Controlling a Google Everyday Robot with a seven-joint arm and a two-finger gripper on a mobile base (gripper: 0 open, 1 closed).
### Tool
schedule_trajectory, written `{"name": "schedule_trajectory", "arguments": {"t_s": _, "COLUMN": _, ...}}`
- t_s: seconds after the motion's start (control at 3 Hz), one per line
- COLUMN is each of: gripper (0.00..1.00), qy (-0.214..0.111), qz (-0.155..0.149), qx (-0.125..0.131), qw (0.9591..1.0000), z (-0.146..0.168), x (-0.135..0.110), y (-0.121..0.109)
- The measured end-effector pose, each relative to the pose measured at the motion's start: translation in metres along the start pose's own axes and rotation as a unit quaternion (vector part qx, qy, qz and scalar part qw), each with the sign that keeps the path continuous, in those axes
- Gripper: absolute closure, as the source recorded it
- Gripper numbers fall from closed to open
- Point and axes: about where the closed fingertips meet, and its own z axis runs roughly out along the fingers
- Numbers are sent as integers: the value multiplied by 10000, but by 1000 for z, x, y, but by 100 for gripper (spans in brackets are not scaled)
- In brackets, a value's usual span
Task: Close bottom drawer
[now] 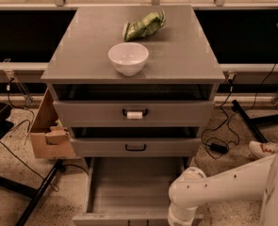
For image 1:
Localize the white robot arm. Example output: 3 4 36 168
168 153 278 226

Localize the black floor cable left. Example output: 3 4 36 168
0 78 60 193

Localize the white ceramic bowl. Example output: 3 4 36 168
108 42 149 76

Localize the grey middle drawer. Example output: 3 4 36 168
71 138 201 157

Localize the grey top drawer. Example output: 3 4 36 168
54 101 214 127

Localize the grey drawer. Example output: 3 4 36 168
54 101 214 127
73 157 187 226
71 138 201 157

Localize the black adapter cable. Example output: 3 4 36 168
200 78 241 160

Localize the grey bottom drawer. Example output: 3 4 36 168
73 157 187 226

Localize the black stand leg left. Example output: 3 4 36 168
0 159 64 226

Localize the cardboard box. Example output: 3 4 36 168
29 90 76 159

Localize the black power adapter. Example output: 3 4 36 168
210 143 229 154

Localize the black stand leg right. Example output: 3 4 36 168
232 100 278 142

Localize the grey drawer cabinet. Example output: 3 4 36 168
41 5 226 162

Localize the green snack bag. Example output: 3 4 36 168
123 11 166 42

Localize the white red sneaker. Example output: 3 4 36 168
248 141 278 159

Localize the black stand leg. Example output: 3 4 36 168
232 100 278 142
0 159 64 226

